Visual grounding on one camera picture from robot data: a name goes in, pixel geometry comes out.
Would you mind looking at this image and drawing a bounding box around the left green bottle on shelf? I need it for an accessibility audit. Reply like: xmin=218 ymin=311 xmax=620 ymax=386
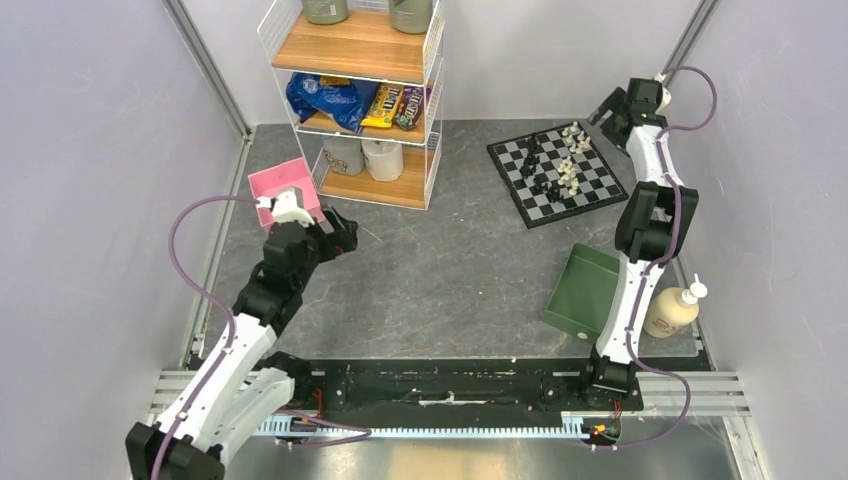
xmin=302 ymin=0 xmax=349 ymax=25

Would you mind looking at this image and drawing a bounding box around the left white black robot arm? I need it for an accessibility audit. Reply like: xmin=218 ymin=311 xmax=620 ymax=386
xmin=125 ymin=207 xmax=359 ymax=479

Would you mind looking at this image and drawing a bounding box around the white toilet paper roll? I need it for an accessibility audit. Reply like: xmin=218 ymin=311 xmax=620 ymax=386
xmin=361 ymin=139 xmax=404 ymax=182

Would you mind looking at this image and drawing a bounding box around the green plastic tray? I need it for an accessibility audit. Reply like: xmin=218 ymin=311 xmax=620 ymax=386
xmin=542 ymin=243 xmax=619 ymax=342

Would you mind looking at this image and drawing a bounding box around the white chess pieces centre group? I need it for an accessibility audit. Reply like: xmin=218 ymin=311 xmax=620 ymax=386
xmin=556 ymin=155 xmax=579 ymax=196

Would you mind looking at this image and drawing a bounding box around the white cable duct strip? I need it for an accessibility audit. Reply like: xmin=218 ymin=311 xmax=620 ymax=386
xmin=253 ymin=415 xmax=620 ymax=442

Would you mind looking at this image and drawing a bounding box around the yellow M&M candy bag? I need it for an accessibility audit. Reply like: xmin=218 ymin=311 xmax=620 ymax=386
xmin=360 ymin=83 xmax=404 ymax=129

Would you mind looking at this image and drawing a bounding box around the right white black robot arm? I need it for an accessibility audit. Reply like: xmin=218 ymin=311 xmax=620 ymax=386
xmin=577 ymin=78 xmax=699 ymax=409

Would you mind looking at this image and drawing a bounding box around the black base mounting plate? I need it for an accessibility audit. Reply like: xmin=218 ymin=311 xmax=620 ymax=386
xmin=252 ymin=352 xmax=644 ymax=412

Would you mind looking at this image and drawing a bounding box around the right green bottle on shelf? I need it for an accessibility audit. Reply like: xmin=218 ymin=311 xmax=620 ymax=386
xmin=388 ymin=0 xmax=434 ymax=34

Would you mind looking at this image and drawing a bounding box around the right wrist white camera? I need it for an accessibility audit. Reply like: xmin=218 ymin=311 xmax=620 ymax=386
xmin=652 ymin=72 xmax=673 ymax=113

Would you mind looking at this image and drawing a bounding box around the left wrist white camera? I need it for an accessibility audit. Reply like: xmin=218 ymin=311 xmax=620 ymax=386
xmin=256 ymin=187 xmax=323 ymax=230

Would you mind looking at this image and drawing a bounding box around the blue snack bag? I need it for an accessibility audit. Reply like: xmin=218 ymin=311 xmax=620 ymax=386
xmin=285 ymin=73 xmax=379 ymax=133

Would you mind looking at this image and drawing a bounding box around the green bottle on shelf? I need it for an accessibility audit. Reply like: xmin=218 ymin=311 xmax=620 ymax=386
xmin=388 ymin=0 xmax=434 ymax=34
xmin=302 ymin=0 xmax=349 ymax=25

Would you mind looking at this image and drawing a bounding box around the black chess pieces group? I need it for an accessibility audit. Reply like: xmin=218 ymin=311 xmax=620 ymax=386
xmin=518 ymin=134 xmax=564 ymax=205

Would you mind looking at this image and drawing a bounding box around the white wire wooden shelf rack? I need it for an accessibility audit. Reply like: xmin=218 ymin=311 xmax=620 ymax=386
xmin=256 ymin=1 xmax=445 ymax=210

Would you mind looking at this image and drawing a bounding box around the cream pump lotion bottle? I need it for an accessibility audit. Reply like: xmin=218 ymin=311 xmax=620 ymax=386
xmin=643 ymin=274 xmax=708 ymax=338

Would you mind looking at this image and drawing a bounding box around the wrist white camera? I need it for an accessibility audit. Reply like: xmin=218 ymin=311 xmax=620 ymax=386
xmin=256 ymin=187 xmax=323 ymax=230
xmin=652 ymin=72 xmax=673 ymax=113

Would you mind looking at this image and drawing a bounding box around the white chess pieces corner group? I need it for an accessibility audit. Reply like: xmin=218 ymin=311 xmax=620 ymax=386
xmin=561 ymin=121 xmax=591 ymax=155

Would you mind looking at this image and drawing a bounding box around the black white chess board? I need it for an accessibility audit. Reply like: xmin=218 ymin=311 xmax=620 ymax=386
xmin=487 ymin=120 xmax=628 ymax=229

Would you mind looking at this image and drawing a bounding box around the brown M&M candy bag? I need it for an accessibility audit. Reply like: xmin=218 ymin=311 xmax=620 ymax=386
xmin=393 ymin=86 xmax=425 ymax=131

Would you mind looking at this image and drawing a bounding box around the pink plastic bin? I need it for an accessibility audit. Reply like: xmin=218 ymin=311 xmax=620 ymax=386
xmin=248 ymin=157 xmax=326 ymax=231

